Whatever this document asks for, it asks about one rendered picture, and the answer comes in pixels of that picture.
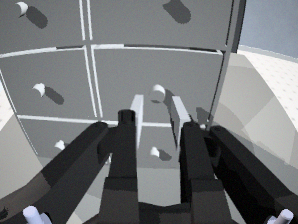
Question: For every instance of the white drawer front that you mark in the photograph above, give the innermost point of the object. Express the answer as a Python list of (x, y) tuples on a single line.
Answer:
[(40, 22), (200, 21), (58, 77), (158, 140), (43, 133), (124, 71)]

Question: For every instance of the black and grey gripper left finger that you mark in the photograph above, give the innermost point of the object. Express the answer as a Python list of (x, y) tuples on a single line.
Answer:
[(52, 195)]

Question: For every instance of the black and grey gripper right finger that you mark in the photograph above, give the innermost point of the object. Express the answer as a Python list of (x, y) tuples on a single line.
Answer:
[(259, 196)]

